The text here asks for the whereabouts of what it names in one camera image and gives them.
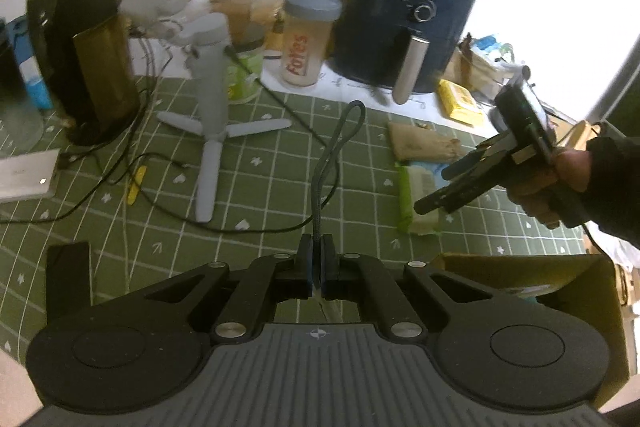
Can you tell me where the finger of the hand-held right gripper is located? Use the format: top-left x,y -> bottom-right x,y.
441,132 -> 516,182
413,164 -> 516,216

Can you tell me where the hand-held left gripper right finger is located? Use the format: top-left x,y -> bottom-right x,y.
320,234 -> 503,340

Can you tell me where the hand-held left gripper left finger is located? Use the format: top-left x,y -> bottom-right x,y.
127,234 -> 317,343

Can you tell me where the grey braided cord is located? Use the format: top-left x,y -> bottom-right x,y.
311,100 -> 366,240

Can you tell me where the brown cardboard box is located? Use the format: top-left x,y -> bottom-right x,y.
430,252 -> 631,413

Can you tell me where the black rectangular object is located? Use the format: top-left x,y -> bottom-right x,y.
46,242 -> 93,333

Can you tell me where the person's right forearm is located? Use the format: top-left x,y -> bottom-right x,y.
580,121 -> 640,250

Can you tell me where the person's right hand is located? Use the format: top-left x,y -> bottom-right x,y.
505,147 -> 593,229

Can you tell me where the green wet wipes pack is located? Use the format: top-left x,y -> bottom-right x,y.
395,162 -> 453,237

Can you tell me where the brown paper pouch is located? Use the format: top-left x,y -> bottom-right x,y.
388,121 -> 468,162

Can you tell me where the yellow box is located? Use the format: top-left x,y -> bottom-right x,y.
436,79 -> 485,128

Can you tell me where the green grid table mat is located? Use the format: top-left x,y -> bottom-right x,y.
0,76 -> 601,358

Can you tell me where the white paper sheet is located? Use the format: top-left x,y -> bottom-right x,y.
260,57 -> 501,138

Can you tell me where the dark blue air fryer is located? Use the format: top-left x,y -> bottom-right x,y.
330,0 -> 481,105

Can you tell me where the yellow clip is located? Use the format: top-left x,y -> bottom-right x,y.
127,166 -> 149,206

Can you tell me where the shaker bottle with grey lid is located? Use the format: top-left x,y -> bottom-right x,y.
279,0 -> 346,90

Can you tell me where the green lidded jar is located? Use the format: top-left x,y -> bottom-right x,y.
225,42 -> 265,104

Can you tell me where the grey phone gimbal tripod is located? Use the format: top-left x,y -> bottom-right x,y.
120,0 -> 292,224

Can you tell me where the dark electric kettle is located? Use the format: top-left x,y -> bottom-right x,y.
26,0 -> 141,146

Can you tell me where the silver power bank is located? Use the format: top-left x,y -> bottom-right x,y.
0,151 -> 61,202

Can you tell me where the blue carton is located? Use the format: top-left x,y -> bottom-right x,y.
7,19 -> 53,110

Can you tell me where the thin black cable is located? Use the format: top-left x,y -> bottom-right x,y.
0,152 -> 341,234

